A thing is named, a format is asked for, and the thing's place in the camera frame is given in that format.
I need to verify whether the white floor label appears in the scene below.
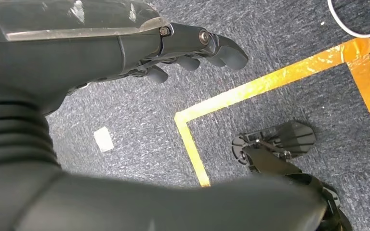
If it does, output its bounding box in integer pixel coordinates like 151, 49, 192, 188
93, 126, 115, 153

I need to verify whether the gold floor tape outline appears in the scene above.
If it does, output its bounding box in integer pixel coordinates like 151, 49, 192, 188
174, 37, 370, 188

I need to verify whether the black robot foot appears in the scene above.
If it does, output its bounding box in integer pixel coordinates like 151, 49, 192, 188
231, 120, 317, 167

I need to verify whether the white cable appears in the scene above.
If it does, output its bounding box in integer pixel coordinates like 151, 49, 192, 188
327, 0, 370, 39

